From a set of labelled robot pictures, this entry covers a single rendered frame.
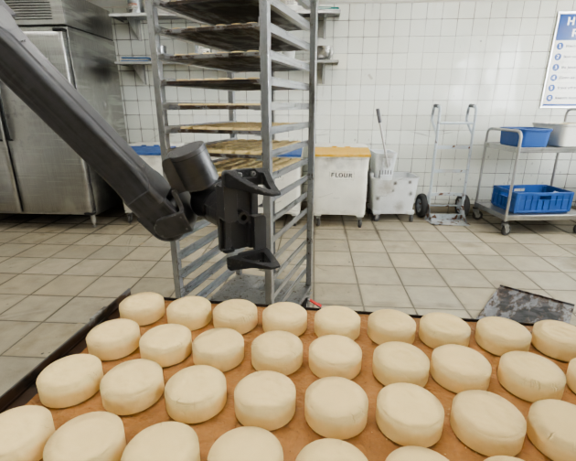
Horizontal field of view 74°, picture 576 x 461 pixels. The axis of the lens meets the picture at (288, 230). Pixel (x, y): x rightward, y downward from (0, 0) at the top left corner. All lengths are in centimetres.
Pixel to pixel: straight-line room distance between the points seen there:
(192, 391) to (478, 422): 22
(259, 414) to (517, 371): 22
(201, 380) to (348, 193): 341
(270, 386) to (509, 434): 18
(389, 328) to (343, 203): 333
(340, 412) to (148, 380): 16
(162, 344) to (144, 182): 29
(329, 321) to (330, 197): 331
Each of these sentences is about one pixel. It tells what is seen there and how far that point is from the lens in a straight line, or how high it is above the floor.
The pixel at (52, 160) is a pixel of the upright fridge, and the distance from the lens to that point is 413.
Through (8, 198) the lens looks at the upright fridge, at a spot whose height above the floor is 31.
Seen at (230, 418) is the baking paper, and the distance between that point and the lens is 34.
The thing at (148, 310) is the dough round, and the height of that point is 92.
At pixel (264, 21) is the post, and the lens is 145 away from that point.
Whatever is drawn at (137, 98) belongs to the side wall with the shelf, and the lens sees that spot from 467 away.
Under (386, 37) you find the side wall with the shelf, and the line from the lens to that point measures 435.
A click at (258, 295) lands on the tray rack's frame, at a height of 15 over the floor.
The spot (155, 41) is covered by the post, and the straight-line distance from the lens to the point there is 166.
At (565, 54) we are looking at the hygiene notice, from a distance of 490.
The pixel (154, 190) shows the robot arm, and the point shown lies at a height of 102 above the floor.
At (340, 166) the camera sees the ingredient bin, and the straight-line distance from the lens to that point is 364.
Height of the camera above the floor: 114
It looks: 18 degrees down
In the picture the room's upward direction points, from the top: straight up
